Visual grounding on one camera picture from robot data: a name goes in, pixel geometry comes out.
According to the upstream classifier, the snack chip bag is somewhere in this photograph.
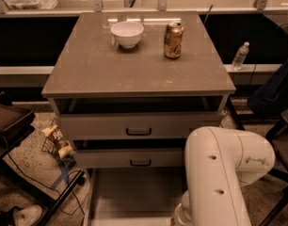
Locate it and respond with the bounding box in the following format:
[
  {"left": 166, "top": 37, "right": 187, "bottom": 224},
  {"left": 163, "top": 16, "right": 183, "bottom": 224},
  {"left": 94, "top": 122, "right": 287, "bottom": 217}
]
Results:
[{"left": 42, "top": 124, "right": 72, "bottom": 159}]

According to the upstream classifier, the dark blue jacket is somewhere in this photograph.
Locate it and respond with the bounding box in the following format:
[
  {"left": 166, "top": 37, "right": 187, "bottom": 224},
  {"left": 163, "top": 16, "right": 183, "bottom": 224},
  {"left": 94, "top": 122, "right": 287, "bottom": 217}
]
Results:
[{"left": 247, "top": 57, "right": 288, "bottom": 118}]

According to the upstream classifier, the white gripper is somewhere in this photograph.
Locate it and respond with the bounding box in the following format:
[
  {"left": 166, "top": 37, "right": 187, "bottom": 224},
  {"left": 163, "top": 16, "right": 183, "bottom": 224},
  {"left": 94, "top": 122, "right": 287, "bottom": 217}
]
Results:
[{"left": 170, "top": 205, "right": 183, "bottom": 226}]

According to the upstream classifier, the small wire basket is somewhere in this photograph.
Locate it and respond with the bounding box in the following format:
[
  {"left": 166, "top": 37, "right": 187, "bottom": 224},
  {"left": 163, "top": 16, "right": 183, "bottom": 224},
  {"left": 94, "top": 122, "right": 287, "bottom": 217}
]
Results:
[{"left": 43, "top": 121, "right": 61, "bottom": 160}]

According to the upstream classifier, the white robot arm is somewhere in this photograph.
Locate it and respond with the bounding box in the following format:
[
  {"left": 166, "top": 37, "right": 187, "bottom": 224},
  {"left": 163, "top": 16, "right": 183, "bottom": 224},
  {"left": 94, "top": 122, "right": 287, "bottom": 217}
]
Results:
[{"left": 171, "top": 126, "right": 275, "bottom": 226}]

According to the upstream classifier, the black side cart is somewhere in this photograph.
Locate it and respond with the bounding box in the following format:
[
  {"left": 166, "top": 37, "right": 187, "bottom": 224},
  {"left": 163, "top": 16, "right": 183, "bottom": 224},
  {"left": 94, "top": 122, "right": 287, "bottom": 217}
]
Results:
[{"left": 0, "top": 102, "right": 88, "bottom": 226}]

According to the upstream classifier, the clear plastic water bottle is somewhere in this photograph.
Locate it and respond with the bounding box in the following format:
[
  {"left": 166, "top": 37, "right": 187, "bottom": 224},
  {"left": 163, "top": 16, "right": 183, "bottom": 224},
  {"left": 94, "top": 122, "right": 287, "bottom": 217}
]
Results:
[{"left": 232, "top": 41, "right": 249, "bottom": 71}]

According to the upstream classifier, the grey drawer cabinet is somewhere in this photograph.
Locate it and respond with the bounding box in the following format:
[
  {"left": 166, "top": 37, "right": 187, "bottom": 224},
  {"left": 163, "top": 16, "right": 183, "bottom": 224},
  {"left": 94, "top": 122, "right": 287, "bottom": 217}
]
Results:
[{"left": 40, "top": 10, "right": 237, "bottom": 186}]

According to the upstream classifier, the white bowl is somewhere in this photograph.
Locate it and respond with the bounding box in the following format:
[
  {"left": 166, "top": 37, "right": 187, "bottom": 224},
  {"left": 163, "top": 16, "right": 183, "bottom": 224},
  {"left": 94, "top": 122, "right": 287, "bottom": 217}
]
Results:
[{"left": 111, "top": 21, "right": 144, "bottom": 48}]

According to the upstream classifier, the golden soda can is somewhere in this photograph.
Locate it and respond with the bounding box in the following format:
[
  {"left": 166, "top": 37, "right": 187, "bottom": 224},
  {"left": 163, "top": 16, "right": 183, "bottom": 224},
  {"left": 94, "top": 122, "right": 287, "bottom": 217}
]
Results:
[{"left": 164, "top": 22, "right": 184, "bottom": 59}]

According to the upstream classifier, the black floor cable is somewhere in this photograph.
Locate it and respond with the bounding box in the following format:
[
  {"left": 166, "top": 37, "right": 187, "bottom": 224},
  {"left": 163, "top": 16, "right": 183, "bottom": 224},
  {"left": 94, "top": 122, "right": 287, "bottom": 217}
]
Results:
[{"left": 2, "top": 135, "right": 90, "bottom": 226}]

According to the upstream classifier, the white shoe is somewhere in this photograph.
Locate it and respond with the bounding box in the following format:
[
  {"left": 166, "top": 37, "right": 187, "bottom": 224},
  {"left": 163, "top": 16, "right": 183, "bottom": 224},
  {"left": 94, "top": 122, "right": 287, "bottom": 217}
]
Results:
[{"left": 13, "top": 204, "right": 42, "bottom": 226}]

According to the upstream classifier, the black office chair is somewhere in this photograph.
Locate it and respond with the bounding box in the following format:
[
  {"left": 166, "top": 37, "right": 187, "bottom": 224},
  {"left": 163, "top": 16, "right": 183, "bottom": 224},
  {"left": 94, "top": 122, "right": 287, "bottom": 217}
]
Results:
[{"left": 260, "top": 108, "right": 288, "bottom": 226}]

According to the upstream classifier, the drawer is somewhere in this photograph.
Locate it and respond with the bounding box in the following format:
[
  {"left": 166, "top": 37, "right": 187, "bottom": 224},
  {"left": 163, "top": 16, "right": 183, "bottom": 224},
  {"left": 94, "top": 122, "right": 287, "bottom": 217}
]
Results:
[
  {"left": 73, "top": 148, "right": 184, "bottom": 169},
  {"left": 56, "top": 112, "right": 223, "bottom": 140},
  {"left": 83, "top": 167, "right": 186, "bottom": 226}
]

